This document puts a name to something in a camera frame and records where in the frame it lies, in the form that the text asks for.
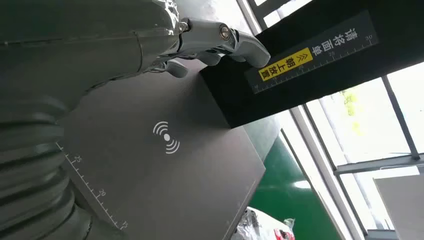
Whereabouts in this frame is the black scanner post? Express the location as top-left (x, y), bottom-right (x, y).
top-left (200, 0), bottom-right (424, 129)

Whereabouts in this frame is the aluminium conveyor side rail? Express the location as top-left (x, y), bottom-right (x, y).
top-left (278, 105), bottom-right (369, 240)

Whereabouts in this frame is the green conveyor belt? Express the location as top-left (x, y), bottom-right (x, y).
top-left (248, 135), bottom-right (342, 240)

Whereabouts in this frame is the grey window frame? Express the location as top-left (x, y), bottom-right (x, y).
top-left (236, 0), bottom-right (424, 240)

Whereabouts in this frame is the grey flat panel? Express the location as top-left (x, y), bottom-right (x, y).
top-left (373, 173), bottom-right (424, 240)

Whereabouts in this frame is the ruler label with yellow sticker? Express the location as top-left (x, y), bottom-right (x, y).
top-left (244, 9), bottom-right (380, 95)

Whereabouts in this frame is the dark grey scanner platform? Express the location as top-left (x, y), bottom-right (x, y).
top-left (56, 59), bottom-right (267, 240)

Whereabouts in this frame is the grey package with red print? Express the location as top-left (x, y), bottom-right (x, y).
top-left (230, 206), bottom-right (296, 240)

